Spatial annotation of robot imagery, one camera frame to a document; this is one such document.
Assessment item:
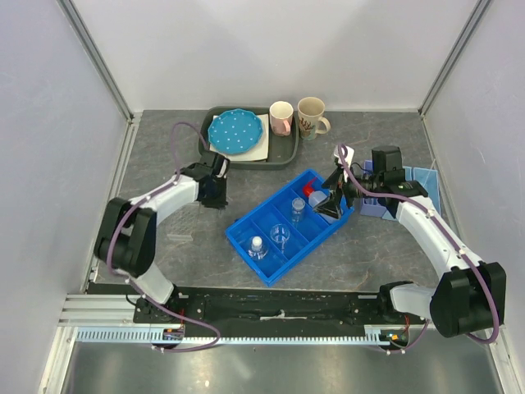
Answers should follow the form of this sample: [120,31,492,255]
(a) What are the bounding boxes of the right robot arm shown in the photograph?
[314,144,506,344]

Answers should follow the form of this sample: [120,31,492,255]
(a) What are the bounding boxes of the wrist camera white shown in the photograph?
[215,155,231,178]
[333,144,354,167]

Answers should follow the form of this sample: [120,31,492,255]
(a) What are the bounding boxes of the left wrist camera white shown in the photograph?
[215,155,231,178]

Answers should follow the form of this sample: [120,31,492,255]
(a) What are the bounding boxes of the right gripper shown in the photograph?
[313,163,383,220]

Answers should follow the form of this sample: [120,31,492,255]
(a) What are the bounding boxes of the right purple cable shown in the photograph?
[336,143,504,356]

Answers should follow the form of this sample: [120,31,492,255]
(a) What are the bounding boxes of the purple and blue organizer bins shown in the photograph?
[358,166,441,221]

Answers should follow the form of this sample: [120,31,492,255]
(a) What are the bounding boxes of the blue divided plastic tray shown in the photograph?
[226,169,354,286]

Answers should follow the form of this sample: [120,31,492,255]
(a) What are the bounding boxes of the white wash bottle red cap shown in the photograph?
[302,178,328,208]

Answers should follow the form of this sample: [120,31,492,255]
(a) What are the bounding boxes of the pink mug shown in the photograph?
[269,101,294,136]

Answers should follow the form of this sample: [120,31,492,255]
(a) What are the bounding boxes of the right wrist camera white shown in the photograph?
[333,144,354,167]

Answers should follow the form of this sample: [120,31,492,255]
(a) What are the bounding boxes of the clear glass beaker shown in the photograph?
[270,223,291,252]

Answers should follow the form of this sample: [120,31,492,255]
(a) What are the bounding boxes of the glass stoppered bottle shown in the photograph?
[290,197,306,226]

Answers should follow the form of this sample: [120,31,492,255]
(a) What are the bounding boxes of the round glass flask white stopper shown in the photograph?
[246,236,269,263]

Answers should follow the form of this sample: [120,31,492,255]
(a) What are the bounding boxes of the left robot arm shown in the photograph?
[94,150,231,323]

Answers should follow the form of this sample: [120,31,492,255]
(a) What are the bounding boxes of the clear glass stirring rod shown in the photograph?
[422,158,436,189]

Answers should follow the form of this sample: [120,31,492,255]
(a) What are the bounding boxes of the beige patterned mug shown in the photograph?
[298,97,331,140]

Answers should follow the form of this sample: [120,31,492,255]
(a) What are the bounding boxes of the grey plastic tray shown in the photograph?
[197,105,299,172]

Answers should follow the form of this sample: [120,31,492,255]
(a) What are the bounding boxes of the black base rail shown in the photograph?
[133,281,436,340]

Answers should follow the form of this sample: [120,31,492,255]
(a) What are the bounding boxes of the blue polka dot plate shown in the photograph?
[208,108,264,156]

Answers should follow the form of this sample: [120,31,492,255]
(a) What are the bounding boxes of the grey cable duct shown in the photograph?
[75,327,390,346]

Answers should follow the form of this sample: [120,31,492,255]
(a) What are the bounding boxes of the white square plate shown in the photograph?
[210,114,269,162]

